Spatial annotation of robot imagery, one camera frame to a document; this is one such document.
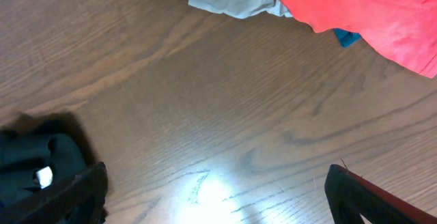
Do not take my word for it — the blue garment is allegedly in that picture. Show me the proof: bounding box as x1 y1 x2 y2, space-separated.
333 29 361 48

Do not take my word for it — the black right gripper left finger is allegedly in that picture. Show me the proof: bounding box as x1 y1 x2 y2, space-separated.
1 162 109 224

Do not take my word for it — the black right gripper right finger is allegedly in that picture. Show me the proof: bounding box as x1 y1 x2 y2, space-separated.
324 164 436 224

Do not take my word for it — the black t-shirt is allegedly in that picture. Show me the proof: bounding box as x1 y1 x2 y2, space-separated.
1 130 86 208

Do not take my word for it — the red printed t-shirt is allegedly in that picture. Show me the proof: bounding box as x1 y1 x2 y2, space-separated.
280 0 436 78

